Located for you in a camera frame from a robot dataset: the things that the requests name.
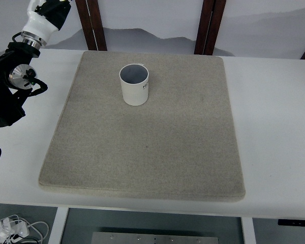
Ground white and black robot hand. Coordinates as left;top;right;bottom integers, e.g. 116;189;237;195
21;0;71;45

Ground white ribbed cup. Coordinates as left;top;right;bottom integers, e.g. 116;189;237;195
119;64;149;106

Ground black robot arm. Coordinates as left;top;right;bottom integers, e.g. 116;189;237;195
0;32;48;128

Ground beige felt mat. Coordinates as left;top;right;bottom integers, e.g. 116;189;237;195
39;51;246;202

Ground black desk control panel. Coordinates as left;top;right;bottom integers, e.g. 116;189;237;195
278;219;305;227

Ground left brown wooden frame post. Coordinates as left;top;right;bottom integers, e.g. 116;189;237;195
75;0;107;51

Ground middle brown wooden frame post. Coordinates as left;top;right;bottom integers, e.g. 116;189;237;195
194;0;226;55

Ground white charger and cables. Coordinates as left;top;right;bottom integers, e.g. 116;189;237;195
0;215;50;244

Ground metal base plate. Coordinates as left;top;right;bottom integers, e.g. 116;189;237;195
91;232;219;244

